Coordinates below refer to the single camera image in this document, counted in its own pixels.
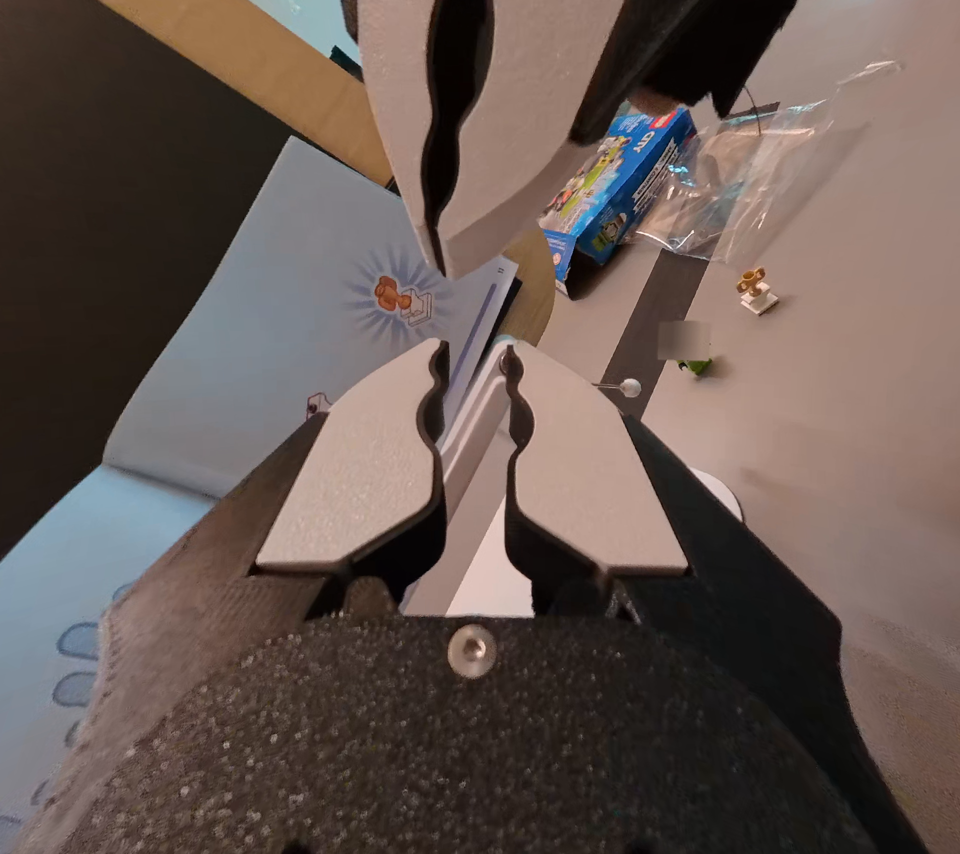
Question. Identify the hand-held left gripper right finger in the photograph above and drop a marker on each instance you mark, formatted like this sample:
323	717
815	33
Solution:
600	494

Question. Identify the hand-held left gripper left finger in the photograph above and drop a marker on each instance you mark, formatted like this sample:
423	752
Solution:
353	494

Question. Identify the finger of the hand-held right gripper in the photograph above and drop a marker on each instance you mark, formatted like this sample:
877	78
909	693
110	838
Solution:
540	29
398	29

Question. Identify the lime green lego minifigure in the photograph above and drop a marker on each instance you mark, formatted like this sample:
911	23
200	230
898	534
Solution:
698	368

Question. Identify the lego instruction booklet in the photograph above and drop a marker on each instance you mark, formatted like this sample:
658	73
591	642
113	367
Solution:
255	329

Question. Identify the small white lego piece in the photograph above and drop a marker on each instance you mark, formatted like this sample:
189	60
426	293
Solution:
759	299

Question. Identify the small gold lego piece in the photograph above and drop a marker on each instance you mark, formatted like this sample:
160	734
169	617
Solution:
752	277

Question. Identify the blue lego box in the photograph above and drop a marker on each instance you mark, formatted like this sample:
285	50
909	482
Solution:
623	179

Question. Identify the clear plastic bag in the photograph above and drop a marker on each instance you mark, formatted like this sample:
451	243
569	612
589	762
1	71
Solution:
765	164

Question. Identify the white book stand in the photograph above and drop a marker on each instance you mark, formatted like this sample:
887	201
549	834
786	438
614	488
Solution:
180	22

